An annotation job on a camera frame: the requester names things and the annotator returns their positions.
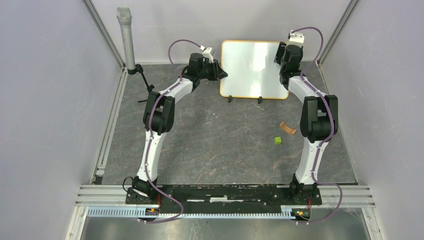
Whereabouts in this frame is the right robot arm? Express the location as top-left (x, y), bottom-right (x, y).
top-left (274, 42), bottom-right (338, 204)

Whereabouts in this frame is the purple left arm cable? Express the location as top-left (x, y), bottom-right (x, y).
top-left (137, 39), bottom-right (203, 225)

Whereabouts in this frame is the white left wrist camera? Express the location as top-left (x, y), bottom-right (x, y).
top-left (199, 45), bottom-right (215, 63)

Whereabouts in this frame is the grey microphone on stand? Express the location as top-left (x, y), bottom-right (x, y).
top-left (116, 6), bottom-right (154, 93)

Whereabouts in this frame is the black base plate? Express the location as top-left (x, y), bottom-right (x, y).
top-left (125, 184), bottom-right (323, 215)

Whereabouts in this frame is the aluminium frame rail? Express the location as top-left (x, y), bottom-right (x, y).
top-left (66, 184), bottom-right (384, 240)

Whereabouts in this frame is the yellow-framed whiteboard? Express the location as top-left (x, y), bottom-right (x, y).
top-left (219, 40), bottom-right (289, 100)

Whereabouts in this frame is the black whiteboard stand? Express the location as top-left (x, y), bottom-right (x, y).
top-left (227, 95), bottom-right (264, 104)

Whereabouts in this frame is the green cube block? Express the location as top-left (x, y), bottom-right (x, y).
top-left (274, 136), bottom-right (282, 145)

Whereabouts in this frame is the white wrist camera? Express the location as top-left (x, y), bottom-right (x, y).
top-left (286, 30), bottom-right (305, 48)
top-left (199, 45), bottom-right (215, 63)

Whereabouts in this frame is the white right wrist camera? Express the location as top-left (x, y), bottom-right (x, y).
top-left (286, 30), bottom-right (305, 48)

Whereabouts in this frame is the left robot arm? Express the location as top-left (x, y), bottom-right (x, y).
top-left (131, 52), bottom-right (228, 204)

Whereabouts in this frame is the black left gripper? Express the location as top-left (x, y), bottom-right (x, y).
top-left (197, 59), bottom-right (227, 82)

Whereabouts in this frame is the curved wooden block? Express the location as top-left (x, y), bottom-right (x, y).
top-left (279, 122), bottom-right (297, 136)

